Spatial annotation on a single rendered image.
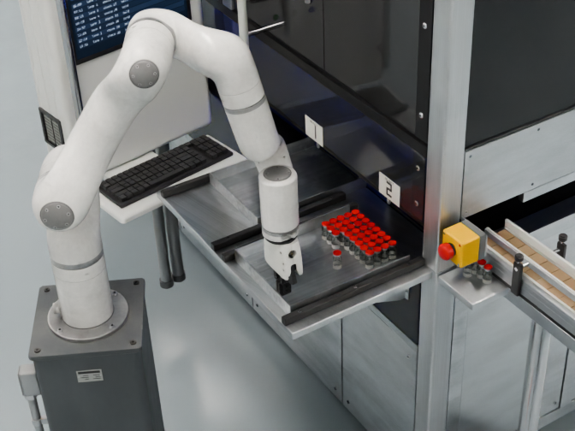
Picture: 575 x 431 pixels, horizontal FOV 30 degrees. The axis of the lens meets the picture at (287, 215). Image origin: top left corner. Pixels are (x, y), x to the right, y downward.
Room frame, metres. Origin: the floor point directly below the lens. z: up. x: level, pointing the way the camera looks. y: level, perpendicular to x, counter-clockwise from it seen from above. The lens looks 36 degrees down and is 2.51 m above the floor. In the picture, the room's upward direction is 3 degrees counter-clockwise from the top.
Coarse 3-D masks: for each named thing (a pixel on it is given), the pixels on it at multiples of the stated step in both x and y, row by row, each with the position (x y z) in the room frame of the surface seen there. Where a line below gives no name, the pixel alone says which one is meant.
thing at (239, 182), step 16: (288, 144) 2.58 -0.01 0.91; (304, 144) 2.60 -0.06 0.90; (304, 160) 2.54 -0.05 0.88; (320, 160) 2.54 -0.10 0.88; (224, 176) 2.47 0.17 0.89; (240, 176) 2.47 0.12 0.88; (256, 176) 2.47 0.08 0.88; (304, 176) 2.46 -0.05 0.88; (320, 176) 2.46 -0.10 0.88; (336, 176) 2.45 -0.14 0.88; (352, 176) 2.45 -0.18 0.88; (224, 192) 2.38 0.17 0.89; (240, 192) 2.39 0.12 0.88; (256, 192) 2.39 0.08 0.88; (304, 192) 2.38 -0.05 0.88; (320, 192) 2.33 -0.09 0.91; (336, 192) 2.35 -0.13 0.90; (240, 208) 2.30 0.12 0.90; (256, 208) 2.32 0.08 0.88; (256, 224) 2.23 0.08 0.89
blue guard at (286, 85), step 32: (256, 64) 2.73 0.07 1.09; (288, 64) 2.58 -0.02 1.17; (288, 96) 2.58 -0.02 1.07; (320, 96) 2.44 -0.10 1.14; (352, 128) 2.32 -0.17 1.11; (384, 128) 2.20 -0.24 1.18; (352, 160) 2.32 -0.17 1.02; (384, 160) 2.20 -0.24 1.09; (416, 160) 2.09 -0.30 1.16; (416, 192) 2.09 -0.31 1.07
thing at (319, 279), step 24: (336, 216) 2.25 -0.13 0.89; (312, 240) 2.16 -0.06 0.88; (240, 264) 2.08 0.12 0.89; (264, 264) 2.08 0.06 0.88; (312, 264) 2.07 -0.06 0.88; (360, 264) 2.06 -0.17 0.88; (384, 264) 2.01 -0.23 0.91; (264, 288) 1.98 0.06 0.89; (312, 288) 1.98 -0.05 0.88; (336, 288) 1.94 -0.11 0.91; (288, 312) 1.88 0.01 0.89
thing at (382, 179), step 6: (384, 180) 2.19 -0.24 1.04; (390, 180) 2.17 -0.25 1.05; (384, 186) 2.19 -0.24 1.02; (396, 186) 2.15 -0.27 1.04; (384, 192) 2.19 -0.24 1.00; (390, 192) 2.17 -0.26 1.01; (396, 192) 2.15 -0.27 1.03; (390, 198) 2.17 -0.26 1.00; (396, 198) 2.15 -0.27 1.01; (396, 204) 2.15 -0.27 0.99
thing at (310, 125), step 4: (308, 120) 2.49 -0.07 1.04; (308, 124) 2.49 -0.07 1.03; (312, 124) 2.47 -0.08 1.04; (316, 124) 2.46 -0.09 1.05; (308, 128) 2.49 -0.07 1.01; (312, 128) 2.47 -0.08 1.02; (316, 128) 2.46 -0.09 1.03; (320, 128) 2.44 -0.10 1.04; (308, 132) 2.49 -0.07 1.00; (312, 132) 2.47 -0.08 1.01; (316, 132) 2.46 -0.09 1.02; (320, 132) 2.44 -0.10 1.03; (312, 136) 2.48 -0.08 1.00; (320, 136) 2.44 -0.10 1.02; (316, 140) 2.46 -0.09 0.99; (320, 140) 2.44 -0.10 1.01; (320, 144) 2.44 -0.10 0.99
